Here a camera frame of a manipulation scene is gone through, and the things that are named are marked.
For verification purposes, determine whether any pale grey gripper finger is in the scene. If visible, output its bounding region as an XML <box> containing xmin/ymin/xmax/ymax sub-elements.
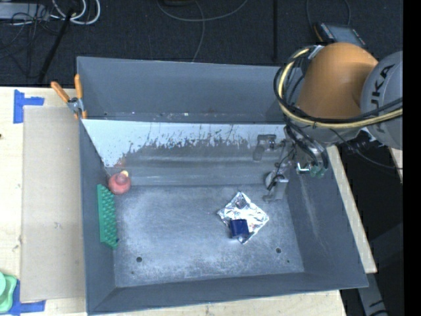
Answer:
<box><xmin>262</xmin><ymin>171</ymin><xmax>291</xmax><ymax>204</ymax></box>
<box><xmin>252</xmin><ymin>133</ymin><xmax>285</xmax><ymax>161</ymax></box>

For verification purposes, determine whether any silver and blue foil packet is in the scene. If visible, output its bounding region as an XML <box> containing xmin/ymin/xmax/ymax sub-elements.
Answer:
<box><xmin>216</xmin><ymin>191</ymin><xmax>270</xmax><ymax>246</ymax></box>

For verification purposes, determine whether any grey metal bin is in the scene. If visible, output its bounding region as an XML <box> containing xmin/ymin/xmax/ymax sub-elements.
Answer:
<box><xmin>76</xmin><ymin>56</ymin><xmax>370</xmax><ymax>315</ymax></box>

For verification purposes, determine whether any red toy fruit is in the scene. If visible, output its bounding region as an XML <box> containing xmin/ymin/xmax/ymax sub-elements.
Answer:
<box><xmin>107</xmin><ymin>170</ymin><xmax>132</xmax><ymax>196</ymax></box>

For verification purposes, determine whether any dark green flat block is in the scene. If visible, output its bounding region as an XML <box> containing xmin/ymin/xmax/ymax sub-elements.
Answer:
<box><xmin>96</xmin><ymin>184</ymin><xmax>120</xmax><ymax>251</ymax></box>

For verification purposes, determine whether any pale brown flat board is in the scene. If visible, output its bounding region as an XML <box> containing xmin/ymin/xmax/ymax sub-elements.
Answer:
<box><xmin>19</xmin><ymin>105</ymin><xmax>87</xmax><ymax>304</ymax></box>

